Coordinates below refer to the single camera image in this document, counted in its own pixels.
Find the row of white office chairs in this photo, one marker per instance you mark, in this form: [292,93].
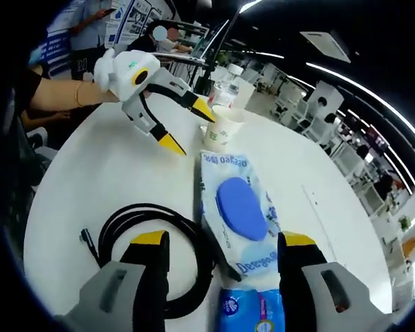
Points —
[363,169]

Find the clear water bottle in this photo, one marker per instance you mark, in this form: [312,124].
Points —
[233,86]

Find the open laptop on stand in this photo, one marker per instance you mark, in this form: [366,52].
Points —
[200,43]

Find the black stand pole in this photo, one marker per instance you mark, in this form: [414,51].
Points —
[203,86]

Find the long ceiling light strip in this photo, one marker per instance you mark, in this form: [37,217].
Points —
[318,67]
[250,5]

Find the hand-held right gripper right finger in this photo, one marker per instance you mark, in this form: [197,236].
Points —
[342,297]

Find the wet wipes pack blue lid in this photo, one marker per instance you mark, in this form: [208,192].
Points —
[240,211]

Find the white paper cup green print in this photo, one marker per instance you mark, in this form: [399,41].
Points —
[221,133]

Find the person's left hand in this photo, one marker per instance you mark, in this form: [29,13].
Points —
[147,94]

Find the potted green plant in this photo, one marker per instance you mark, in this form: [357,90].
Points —
[404,223]

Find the blue tissue pack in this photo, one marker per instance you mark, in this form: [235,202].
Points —
[242,311]

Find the hanging screen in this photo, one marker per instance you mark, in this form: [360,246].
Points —
[377,138]

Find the white table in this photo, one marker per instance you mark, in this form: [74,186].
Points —
[107,173]

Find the orange bag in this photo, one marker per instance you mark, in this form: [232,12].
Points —
[409,247]

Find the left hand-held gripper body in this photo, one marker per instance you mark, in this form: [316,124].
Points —
[124,72]

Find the ceiling air vent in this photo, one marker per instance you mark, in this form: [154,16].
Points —
[326,46]

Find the clear plastic cup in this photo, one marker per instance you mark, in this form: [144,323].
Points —
[245,95]

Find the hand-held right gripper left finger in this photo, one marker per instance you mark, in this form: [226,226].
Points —
[117,297]

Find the blue white wall poster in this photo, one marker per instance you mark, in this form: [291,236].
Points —
[138,14]

